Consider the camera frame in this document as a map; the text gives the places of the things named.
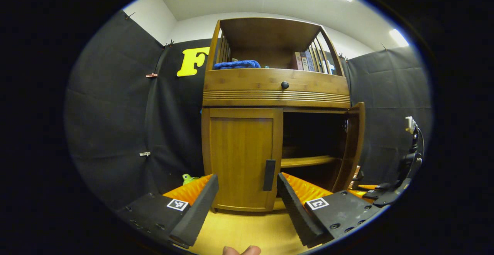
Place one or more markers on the wooden double-door shoe cabinet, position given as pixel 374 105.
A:
pixel 270 35

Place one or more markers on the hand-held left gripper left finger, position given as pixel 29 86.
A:
pixel 193 212

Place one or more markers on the red clip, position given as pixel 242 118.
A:
pixel 151 75

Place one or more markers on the black round drawer knob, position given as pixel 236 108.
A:
pixel 285 85

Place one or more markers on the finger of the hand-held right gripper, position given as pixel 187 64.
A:
pixel 376 186
pixel 362 194

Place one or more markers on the green toy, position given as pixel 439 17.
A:
pixel 189 178

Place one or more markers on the lavender book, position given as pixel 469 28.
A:
pixel 310 61

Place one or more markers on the small ceiling light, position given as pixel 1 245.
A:
pixel 398 37

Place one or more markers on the blue cloth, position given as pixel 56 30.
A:
pixel 237 64

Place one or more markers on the wooden cabinet drawer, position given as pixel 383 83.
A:
pixel 247 83

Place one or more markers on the wooden inner cabinet shelf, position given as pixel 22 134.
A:
pixel 308 161

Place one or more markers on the pink book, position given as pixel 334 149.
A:
pixel 297 61

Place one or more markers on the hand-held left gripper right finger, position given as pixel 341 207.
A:
pixel 297 212

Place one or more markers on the black backdrop cloth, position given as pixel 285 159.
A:
pixel 115 112

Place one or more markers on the wooden shoe cabinet door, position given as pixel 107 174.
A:
pixel 353 143
pixel 239 154

